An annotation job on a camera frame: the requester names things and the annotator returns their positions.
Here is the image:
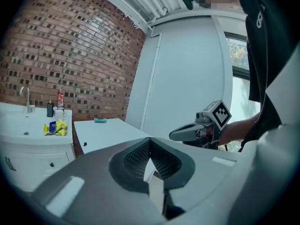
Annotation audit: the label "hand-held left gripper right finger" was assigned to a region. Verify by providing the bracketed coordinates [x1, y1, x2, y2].
[149, 137, 243, 221]

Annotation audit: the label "white vanity cabinet with sink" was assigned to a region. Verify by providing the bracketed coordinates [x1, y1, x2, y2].
[0, 101, 76, 192]

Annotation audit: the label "white ceiling pipes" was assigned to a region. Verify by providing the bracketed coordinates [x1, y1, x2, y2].
[140, 6, 170, 28]

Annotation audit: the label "red and white tube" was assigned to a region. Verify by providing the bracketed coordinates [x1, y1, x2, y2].
[57, 85, 65, 110]

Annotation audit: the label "white side cabinet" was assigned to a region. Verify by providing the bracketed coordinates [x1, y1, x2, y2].
[73, 118, 152, 158]

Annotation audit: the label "black cabinet handle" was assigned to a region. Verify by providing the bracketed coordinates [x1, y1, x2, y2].
[4, 156, 16, 172]

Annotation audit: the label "person's black shirt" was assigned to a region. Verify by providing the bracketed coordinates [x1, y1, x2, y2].
[238, 0, 300, 147]

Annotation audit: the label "person's right forearm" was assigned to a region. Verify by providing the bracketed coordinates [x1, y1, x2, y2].
[219, 112, 261, 147]

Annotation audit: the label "black framed window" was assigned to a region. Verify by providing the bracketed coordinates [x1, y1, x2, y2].
[223, 31, 261, 147]

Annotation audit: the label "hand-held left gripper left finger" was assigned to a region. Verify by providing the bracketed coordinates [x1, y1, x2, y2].
[32, 137, 167, 225]

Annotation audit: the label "chrome faucet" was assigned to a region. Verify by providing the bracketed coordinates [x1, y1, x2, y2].
[19, 86, 36, 113]

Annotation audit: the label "dark soap dispenser bottle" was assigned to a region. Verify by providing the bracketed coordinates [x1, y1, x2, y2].
[46, 97, 54, 118]

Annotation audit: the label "white wall conduit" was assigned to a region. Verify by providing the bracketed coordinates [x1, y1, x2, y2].
[140, 32, 163, 131]

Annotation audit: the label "white cup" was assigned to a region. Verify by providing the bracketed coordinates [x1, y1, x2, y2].
[53, 108, 65, 120]

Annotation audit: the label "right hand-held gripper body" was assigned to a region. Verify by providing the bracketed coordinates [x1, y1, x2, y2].
[194, 99, 233, 150]

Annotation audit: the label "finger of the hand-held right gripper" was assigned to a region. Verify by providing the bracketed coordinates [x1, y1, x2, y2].
[168, 123, 200, 142]

